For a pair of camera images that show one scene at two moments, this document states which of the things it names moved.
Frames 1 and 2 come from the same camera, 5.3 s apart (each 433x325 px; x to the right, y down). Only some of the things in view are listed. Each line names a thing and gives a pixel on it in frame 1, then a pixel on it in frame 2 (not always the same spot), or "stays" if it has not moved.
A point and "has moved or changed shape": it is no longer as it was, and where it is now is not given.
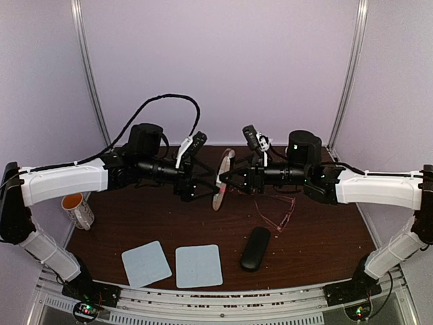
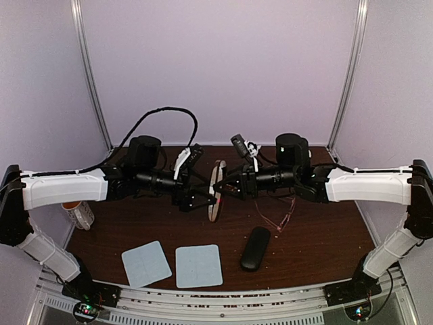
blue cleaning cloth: (197, 266) stays
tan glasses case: (224, 167) has moved or changed shape
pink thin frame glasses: (285, 218) stays
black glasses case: (256, 248) stays
